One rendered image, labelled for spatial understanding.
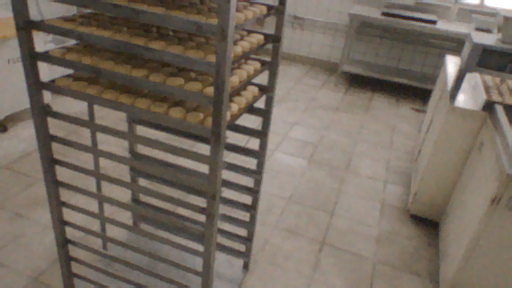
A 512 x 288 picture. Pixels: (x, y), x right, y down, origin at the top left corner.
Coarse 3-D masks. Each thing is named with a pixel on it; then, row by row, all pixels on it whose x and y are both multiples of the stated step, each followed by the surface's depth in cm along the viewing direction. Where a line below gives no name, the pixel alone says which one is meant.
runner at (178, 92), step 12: (48, 60) 112; (60, 60) 110; (72, 60) 109; (84, 72) 109; (96, 72) 108; (108, 72) 106; (120, 72) 105; (132, 84) 105; (144, 84) 104; (156, 84) 102; (180, 96) 101; (192, 96) 100; (204, 96) 99; (228, 108) 99
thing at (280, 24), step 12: (288, 0) 124; (276, 24) 127; (276, 48) 130; (276, 60) 132; (276, 72) 134; (276, 84) 138; (264, 120) 144; (264, 144) 148; (264, 156) 151; (264, 168) 156; (252, 204) 163; (252, 216) 166; (252, 240) 173
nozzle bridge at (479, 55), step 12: (468, 36) 219; (480, 36) 209; (492, 36) 213; (468, 48) 205; (480, 48) 194; (492, 48) 192; (504, 48) 190; (468, 60) 199; (480, 60) 204; (492, 60) 202; (504, 60) 200; (456, 72) 222; (468, 72) 201; (480, 72) 202; (492, 72) 200; (504, 72) 201; (456, 84) 215; (456, 96) 217
